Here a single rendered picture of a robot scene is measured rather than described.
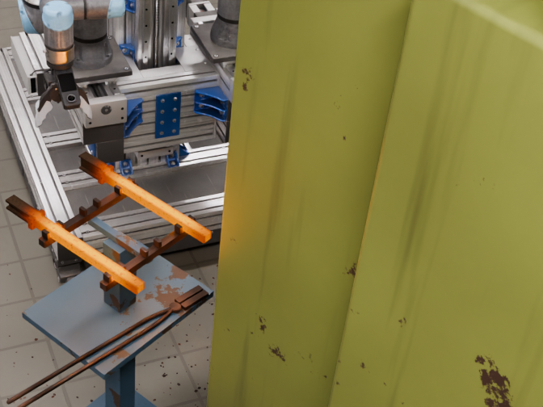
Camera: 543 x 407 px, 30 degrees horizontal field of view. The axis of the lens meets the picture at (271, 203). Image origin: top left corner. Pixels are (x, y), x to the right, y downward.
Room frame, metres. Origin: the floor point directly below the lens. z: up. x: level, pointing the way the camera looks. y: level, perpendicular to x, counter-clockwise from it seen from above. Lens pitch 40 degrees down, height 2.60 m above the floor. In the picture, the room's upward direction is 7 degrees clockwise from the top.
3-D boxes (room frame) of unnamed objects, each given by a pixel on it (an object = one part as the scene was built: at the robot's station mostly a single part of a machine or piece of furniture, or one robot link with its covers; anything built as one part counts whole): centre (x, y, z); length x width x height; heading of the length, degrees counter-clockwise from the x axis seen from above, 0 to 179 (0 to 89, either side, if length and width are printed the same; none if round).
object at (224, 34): (2.98, 0.20, 0.87); 0.15 x 0.15 x 0.10
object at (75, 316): (1.84, 0.36, 0.66); 0.40 x 0.30 x 0.02; 146
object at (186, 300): (1.68, 0.35, 0.68); 0.60 x 0.04 x 0.01; 139
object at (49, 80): (2.24, 0.60, 1.07); 0.09 x 0.08 x 0.12; 27
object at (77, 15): (2.34, 0.61, 1.23); 0.11 x 0.11 x 0.08; 20
